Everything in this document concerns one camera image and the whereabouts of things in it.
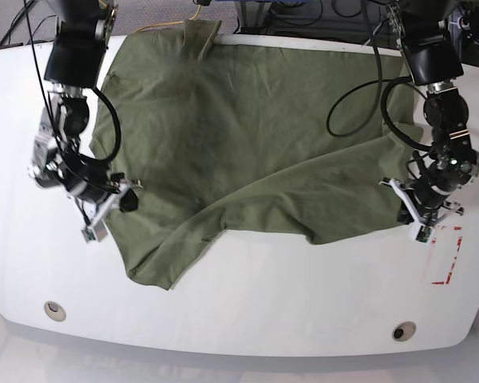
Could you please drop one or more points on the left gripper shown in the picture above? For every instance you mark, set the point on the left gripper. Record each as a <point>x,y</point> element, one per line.
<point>421,205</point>

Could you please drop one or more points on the left table cable grommet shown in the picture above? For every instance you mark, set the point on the left table cable grommet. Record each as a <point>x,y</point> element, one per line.
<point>54,311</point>

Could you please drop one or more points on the green t-shirt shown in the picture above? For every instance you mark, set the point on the green t-shirt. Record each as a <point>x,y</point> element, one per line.
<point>245,138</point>

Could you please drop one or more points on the table cable grommet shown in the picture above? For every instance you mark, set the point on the table cable grommet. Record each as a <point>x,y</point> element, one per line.
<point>404,331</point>
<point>54,311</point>

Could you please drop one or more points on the right table cable grommet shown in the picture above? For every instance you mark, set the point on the right table cable grommet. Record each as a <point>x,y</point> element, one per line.
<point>404,331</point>

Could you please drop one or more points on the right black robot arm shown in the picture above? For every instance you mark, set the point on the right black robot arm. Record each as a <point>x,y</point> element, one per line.
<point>82,35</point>

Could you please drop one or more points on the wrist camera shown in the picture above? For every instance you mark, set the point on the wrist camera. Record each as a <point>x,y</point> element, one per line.
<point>423,234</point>
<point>94,234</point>

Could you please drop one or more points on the red tape rectangle marking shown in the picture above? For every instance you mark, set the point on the red tape rectangle marking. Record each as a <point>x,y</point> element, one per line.
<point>444,251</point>

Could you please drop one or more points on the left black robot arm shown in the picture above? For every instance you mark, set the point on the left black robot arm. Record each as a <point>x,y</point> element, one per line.
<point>449,162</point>

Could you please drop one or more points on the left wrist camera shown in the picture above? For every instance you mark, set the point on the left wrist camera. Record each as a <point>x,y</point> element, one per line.
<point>423,234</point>

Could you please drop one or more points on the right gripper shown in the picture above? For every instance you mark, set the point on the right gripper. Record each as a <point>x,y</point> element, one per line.
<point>93,213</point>

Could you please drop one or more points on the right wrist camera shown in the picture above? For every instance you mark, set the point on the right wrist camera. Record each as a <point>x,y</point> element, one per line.
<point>94,234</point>

